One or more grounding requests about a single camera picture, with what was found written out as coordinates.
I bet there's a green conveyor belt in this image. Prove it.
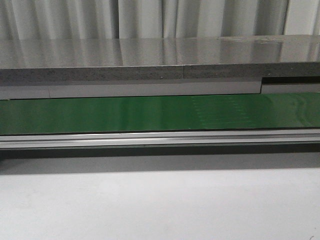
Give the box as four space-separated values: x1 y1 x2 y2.
0 92 320 135

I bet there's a white pleated curtain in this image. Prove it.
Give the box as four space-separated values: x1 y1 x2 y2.
0 0 320 40

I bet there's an aluminium front conveyor rail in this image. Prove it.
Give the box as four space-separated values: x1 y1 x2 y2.
0 128 320 150

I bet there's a grey rear conveyor rail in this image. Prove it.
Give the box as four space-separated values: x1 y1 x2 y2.
0 76 320 100

